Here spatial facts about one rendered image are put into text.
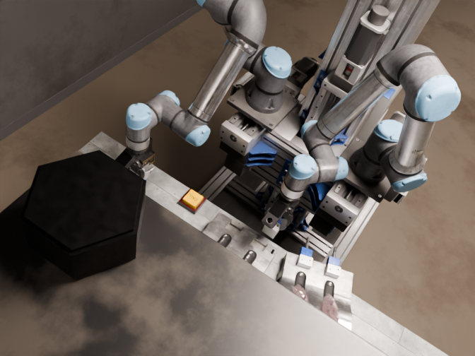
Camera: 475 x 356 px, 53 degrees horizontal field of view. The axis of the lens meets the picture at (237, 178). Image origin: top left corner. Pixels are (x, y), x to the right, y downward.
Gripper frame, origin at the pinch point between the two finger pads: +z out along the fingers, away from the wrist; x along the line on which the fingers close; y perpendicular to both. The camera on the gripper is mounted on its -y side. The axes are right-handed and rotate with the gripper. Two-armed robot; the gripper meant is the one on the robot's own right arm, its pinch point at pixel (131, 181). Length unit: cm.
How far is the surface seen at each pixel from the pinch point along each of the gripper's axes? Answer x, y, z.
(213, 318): -66, -56, -106
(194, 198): -16.3, 17.3, 11.3
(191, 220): -21.0, 11.2, 15.0
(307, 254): -63, 28, 8
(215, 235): -34.3, 8.4, 6.3
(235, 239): -40.6, 12.1, 6.0
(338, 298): -81, 22, 9
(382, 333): -101, 26, 15
